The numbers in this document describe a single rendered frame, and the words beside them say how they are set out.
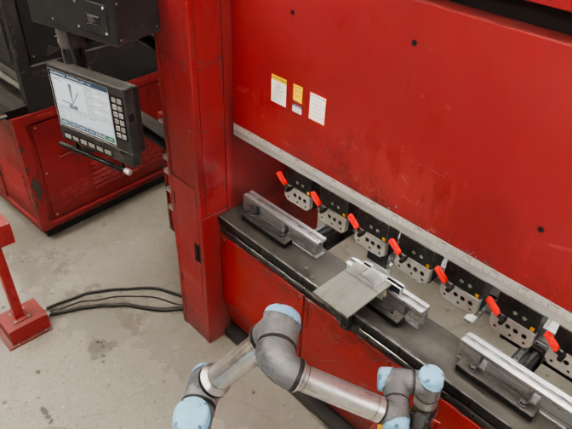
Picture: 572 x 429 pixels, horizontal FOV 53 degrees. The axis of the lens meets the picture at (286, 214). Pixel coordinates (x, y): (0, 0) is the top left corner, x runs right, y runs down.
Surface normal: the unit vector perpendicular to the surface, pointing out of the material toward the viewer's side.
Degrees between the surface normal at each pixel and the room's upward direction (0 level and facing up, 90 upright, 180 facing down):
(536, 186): 90
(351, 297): 0
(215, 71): 90
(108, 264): 0
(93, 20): 90
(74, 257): 0
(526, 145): 90
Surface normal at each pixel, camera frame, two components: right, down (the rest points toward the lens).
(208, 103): 0.69, 0.45
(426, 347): 0.04, -0.80
